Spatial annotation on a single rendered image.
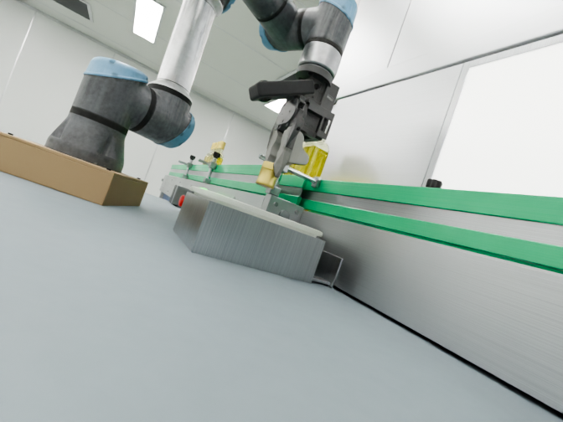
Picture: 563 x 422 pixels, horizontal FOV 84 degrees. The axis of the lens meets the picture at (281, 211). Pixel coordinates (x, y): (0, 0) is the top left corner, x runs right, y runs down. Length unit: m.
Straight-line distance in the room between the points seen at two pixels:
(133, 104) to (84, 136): 0.13
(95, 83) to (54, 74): 6.03
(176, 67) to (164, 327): 0.77
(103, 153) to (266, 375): 0.65
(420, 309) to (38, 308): 0.42
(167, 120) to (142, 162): 5.78
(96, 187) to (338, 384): 0.56
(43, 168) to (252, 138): 6.56
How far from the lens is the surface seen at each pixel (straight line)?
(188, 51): 0.93
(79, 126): 0.78
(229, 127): 6.99
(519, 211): 0.47
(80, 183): 0.68
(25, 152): 0.73
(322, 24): 0.66
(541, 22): 0.87
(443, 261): 0.47
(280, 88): 0.58
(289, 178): 0.86
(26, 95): 6.81
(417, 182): 0.79
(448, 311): 0.46
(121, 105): 0.79
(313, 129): 0.60
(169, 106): 0.86
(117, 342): 0.18
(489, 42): 0.90
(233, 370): 0.19
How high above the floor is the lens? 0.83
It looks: 2 degrees up
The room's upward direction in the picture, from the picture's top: 20 degrees clockwise
